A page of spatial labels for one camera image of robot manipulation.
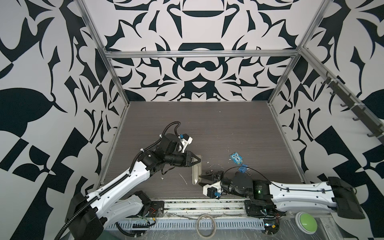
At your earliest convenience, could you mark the white remote control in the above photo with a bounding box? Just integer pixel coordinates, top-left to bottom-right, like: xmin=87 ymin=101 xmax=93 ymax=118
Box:
xmin=192 ymin=158 xmax=202 ymax=185

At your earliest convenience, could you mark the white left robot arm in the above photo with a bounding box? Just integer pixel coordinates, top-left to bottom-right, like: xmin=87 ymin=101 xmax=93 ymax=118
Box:
xmin=55 ymin=134 xmax=201 ymax=240

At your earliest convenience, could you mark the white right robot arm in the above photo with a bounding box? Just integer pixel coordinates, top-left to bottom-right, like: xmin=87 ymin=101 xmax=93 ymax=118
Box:
xmin=199 ymin=171 xmax=365 ymax=220

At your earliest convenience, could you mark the blue owl figurine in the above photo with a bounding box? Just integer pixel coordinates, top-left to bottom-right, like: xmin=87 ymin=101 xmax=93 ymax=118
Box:
xmin=230 ymin=152 xmax=243 ymax=165

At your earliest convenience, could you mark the blue binder clip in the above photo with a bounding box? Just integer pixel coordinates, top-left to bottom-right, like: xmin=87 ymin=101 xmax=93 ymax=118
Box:
xmin=238 ymin=164 xmax=249 ymax=173

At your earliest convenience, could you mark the clear tape roll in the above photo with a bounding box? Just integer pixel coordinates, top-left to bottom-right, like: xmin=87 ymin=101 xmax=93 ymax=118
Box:
xmin=195 ymin=214 xmax=217 ymax=239

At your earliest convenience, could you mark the small green circuit board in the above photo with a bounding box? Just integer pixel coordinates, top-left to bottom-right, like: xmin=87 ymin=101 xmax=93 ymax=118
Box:
xmin=262 ymin=219 xmax=280 ymax=236

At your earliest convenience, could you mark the green push button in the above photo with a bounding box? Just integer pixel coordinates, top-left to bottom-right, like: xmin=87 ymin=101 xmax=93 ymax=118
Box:
xmin=295 ymin=212 xmax=318 ymax=235

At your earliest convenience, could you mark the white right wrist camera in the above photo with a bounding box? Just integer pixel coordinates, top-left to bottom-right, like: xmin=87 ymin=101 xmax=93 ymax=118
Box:
xmin=203 ymin=182 xmax=222 ymax=200

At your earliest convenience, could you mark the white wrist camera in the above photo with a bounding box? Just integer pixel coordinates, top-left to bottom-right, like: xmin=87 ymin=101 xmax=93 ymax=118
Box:
xmin=203 ymin=182 xmax=222 ymax=200
xmin=179 ymin=134 xmax=193 ymax=153

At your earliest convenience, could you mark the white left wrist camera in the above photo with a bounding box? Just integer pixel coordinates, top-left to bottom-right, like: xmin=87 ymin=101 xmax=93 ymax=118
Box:
xmin=179 ymin=134 xmax=193 ymax=153

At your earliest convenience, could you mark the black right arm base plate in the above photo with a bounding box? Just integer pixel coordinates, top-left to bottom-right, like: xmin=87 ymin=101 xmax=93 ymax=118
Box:
xmin=244 ymin=200 xmax=278 ymax=218

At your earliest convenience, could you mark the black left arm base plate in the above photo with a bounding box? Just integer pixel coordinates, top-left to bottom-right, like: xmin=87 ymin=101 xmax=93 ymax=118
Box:
xmin=140 ymin=201 xmax=165 ymax=218

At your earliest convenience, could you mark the white slotted cable duct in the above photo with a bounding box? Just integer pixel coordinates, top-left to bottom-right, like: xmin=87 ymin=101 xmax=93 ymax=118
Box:
xmin=119 ymin=218 xmax=265 ymax=231

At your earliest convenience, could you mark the aluminium enclosure frame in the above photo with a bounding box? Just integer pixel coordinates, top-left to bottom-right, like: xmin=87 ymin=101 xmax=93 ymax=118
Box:
xmin=74 ymin=0 xmax=384 ymax=193

